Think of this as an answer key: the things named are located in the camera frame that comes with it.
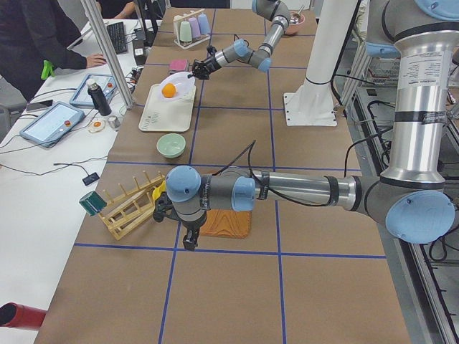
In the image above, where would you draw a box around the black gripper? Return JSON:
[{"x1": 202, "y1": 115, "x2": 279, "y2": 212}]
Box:
[
  {"x1": 187, "y1": 55, "x2": 219, "y2": 80},
  {"x1": 153, "y1": 191, "x2": 207, "y2": 251}
]

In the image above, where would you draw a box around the white round plate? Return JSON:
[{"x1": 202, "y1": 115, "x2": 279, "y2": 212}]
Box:
[{"x1": 158, "y1": 72, "x2": 195, "y2": 101}]

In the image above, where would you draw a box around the orange fruit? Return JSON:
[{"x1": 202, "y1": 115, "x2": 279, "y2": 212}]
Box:
[{"x1": 161, "y1": 83, "x2": 176, "y2": 99}]

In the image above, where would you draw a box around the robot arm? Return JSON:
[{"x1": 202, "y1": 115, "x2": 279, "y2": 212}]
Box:
[
  {"x1": 153, "y1": 1, "x2": 458, "y2": 251},
  {"x1": 187, "y1": 1, "x2": 291, "y2": 80}
]

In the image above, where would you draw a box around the cream bear tray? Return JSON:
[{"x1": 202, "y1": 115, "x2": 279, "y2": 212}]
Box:
[{"x1": 138, "y1": 84, "x2": 196, "y2": 133}]

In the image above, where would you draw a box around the pink cloth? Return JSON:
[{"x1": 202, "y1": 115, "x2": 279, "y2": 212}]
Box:
[{"x1": 169, "y1": 59, "x2": 189, "y2": 74}]

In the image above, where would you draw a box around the wooden cutting board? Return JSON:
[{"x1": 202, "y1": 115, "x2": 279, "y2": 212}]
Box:
[{"x1": 200, "y1": 209, "x2": 252, "y2": 239}]

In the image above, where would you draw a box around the green tumbler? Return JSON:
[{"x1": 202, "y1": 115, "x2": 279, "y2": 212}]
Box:
[{"x1": 179, "y1": 20, "x2": 192, "y2": 45}]

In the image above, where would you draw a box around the blue tumbler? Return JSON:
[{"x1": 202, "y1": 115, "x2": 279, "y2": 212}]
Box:
[{"x1": 197, "y1": 13, "x2": 211, "y2": 35}]

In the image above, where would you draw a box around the purple tumbler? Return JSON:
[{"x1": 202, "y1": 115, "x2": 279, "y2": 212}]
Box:
[{"x1": 188, "y1": 17, "x2": 201, "y2": 39}]

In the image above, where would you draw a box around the yellow cup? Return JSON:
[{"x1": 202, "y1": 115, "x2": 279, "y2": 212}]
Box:
[{"x1": 152, "y1": 180, "x2": 166, "y2": 201}]

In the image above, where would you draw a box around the green bowl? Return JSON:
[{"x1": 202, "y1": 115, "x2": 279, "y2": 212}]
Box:
[{"x1": 156, "y1": 133, "x2": 186, "y2": 158}]

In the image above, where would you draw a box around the wooden dish rack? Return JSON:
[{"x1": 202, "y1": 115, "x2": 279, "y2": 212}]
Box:
[{"x1": 98, "y1": 171, "x2": 165, "y2": 240}]

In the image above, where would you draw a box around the teach pendant tablet far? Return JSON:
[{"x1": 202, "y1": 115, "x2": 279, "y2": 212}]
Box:
[{"x1": 69, "y1": 74, "x2": 118, "y2": 108}]

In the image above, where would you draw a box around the teach pendant tablet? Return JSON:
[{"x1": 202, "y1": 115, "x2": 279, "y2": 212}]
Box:
[
  {"x1": 69, "y1": 74, "x2": 118, "y2": 108},
  {"x1": 19, "y1": 102, "x2": 85, "y2": 148}
]

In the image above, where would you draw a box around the black keyboard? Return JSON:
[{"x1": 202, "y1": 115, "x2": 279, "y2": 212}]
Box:
[{"x1": 106, "y1": 22, "x2": 128, "y2": 54}]

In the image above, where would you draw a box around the small metal can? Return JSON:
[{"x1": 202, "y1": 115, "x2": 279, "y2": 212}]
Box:
[{"x1": 107, "y1": 115, "x2": 120, "y2": 130}]

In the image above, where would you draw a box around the black bottle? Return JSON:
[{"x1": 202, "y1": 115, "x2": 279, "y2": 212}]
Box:
[{"x1": 86, "y1": 78, "x2": 112, "y2": 116}]

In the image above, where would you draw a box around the dark green cup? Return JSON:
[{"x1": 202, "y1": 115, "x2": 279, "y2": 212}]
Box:
[{"x1": 79, "y1": 191, "x2": 107, "y2": 216}]

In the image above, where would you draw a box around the pink bowl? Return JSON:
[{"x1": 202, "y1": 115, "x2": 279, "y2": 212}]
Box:
[{"x1": 284, "y1": 12, "x2": 306, "y2": 35}]

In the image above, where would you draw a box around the metal scoop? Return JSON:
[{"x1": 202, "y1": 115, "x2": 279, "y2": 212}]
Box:
[{"x1": 290, "y1": 5, "x2": 305, "y2": 24}]

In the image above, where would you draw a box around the white central column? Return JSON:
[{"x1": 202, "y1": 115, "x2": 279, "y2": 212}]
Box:
[{"x1": 283, "y1": 0, "x2": 359, "y2": 126}]

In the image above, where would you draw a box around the teach pendant tablet near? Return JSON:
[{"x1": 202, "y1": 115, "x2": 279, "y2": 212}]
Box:
[{"x1": 19, "y1": 102, "x2": 85, "y2": 148}]

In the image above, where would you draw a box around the person in black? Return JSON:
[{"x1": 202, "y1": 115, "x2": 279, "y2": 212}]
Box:
[{"x1": 1, "y1": 0, "x2": 106, "y2": 101}]

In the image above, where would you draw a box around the red cylinder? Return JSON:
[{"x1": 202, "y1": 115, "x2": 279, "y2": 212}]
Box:
[{"x1": 1, "y1": 302, "x2": 47, "y2": 330}]

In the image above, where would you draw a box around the white wire cup rack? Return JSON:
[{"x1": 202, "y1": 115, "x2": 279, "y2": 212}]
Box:
[{"x1": 173, "y1": 9, "x2": 211, "y2": 49}]

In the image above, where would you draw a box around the aluminium frame post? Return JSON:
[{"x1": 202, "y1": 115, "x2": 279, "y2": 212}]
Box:
[{"x1": 80, "y1": 0, "x2": 134, "y2": 110}]

